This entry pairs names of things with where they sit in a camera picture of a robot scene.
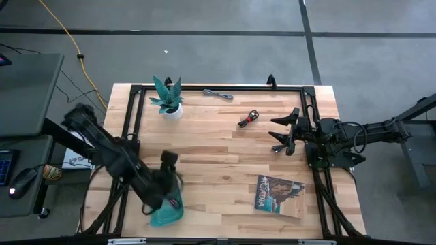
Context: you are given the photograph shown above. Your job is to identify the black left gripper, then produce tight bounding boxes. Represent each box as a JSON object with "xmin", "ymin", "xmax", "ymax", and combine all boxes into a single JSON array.
[{"xmin": 146, "ymin": 149, "xmax": 185, "ymax": 208}]

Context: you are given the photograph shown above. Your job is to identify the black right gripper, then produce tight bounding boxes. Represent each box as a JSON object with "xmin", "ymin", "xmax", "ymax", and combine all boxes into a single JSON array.
[{"xmin": 268, "ymin": 107, "xmax": 320, "ymax": 157}]

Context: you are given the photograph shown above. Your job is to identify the black cable with red tie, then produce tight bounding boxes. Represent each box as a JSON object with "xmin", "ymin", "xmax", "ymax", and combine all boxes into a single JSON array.
[{"xmin": 237, "ymin": 109, "xmax": 260, "ymax": 129}]

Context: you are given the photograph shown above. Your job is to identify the teal plastic bin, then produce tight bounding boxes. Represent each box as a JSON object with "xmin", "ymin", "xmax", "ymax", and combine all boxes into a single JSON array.
[{"xmin": 149, "ymin": 192, "xmax": 185, "ymax": 228}]

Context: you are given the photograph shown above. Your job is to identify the grey USB-C cable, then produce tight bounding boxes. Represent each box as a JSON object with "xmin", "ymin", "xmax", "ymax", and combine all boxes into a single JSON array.
[{"xmin": 202, "ymin": 88, "xmax": 234, "ymax": 101}]

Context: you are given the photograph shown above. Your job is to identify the Acadia picture booklet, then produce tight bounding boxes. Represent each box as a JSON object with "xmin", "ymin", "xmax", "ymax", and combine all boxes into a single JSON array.
[{"xmin": 253, "ymin": 174, "xmax": 307, "ymax": 218}]

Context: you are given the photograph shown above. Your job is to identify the green plant in white pot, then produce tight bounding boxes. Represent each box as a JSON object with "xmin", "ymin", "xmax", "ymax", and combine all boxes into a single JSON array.
[{"xmin": 149, "ymin": 75, "xmax": 185, "ymax": 121}]

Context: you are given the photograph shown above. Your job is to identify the white printed paper sheet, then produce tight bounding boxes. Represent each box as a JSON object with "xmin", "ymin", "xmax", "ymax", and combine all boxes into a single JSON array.
[{"xmin": 61, "ymin": 132, "xmax": 95, "ymax": 171}]

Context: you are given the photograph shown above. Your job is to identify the brown printed can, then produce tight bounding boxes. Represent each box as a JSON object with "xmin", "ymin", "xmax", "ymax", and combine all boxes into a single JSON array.
[{"xmin": 42, "ymin": 164, "xmax": 63, "ymax": 181}]

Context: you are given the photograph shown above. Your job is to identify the black metal side stand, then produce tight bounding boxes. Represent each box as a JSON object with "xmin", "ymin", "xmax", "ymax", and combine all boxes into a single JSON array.
[{"xmin": 394, "ymin": 93, "xmax": 436, "ymax": 199}]

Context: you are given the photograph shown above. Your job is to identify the black computer mouse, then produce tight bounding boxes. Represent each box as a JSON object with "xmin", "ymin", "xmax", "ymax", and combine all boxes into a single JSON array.
[{"xmin": 8, "ymin": 167, "xmax": 38, "ymax": 200}]

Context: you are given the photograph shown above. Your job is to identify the dark grey desk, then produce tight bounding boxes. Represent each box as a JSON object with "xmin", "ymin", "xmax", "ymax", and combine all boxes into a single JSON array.
[{"xmin": 0, "ymin": 134, "xmax": 55, "ymax": 218}]

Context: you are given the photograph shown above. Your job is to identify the black keyboard with blue keys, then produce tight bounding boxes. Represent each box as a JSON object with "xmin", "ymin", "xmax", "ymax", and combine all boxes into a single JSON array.
[{"xmin": 0, "ymin": 149, "xmax": 20, "ymax": 187}]

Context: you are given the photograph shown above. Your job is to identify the dark grey raised desk panel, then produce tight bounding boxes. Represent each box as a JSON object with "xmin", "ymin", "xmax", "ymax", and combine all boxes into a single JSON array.
[{"xmin": 0, "ymin": 52, "xmax": 65, "ymax": 137}]

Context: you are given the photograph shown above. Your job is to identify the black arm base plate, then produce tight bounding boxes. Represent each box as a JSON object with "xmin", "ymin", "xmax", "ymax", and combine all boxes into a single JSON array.
[{"xmin": 305, "ymin": 140, "xmax": 367, "ymax": 169}]

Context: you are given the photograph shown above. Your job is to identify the silver metal bracket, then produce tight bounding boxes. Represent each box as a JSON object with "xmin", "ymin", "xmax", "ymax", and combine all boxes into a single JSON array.
[
  {"xmin": 298, "ymin": 239, "xmax": 337, "ymax": 245},
  {"xmin": 107, "ymin": 238, "xmax": 147, "ymax": 245}
]

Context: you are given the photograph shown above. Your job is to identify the black aluminium table frame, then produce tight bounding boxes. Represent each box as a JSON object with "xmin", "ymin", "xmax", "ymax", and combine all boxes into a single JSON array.
[{"xmin": 80, "ymin": 73, "xmax": 367, "ymax": 239}]

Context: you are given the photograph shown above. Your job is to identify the thin black floor cable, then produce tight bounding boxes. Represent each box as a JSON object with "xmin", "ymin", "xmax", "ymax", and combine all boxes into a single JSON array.
[{"xmin": 0, "ymin": 42, "xmax": 107, "ymax": 116}]

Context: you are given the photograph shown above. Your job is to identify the yellow extension cord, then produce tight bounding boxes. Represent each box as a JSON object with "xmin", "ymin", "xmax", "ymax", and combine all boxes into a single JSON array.
[{"xmin": 38, "ymin": 0, "xmax": 109, "ymax": 112}]

